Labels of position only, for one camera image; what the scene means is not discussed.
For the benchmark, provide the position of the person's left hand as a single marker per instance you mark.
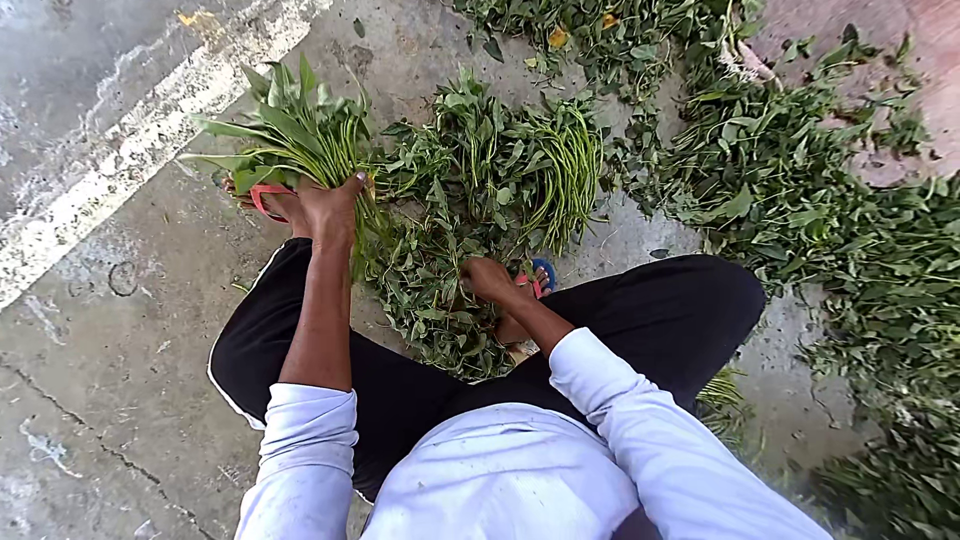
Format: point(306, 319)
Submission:
point(328, 214)

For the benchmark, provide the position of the person's right hand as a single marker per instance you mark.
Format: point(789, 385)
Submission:
point(491, 281)

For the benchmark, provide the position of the person's left thumb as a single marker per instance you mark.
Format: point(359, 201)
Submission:
point(353, 184)

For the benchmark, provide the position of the person's right fingers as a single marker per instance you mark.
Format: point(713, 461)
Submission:
point(470, 275)

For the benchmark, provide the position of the bunch of broad-leaved greens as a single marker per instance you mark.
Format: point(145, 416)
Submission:
point(300, 139)

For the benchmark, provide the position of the person's right forearm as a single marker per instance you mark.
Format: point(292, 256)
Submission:
point(622, 390)

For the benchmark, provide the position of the person's left forearm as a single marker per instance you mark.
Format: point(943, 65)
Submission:
point(319, 322)

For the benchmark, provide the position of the pile of leafy greens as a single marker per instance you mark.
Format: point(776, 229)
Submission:
point(450, 300)

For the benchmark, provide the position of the bundle of long green stems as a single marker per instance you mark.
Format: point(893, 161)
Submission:
point(566, 176)

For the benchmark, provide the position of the person's legs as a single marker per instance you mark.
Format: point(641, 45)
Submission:
point(645, 322)

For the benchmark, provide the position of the person's body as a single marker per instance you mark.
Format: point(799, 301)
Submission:
point(502, 480)

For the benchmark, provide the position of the bunch of thin green stems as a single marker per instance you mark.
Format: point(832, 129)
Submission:
point(721, 397)

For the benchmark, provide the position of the large spread heap of greens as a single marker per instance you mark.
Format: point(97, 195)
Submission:
point(825, 217)

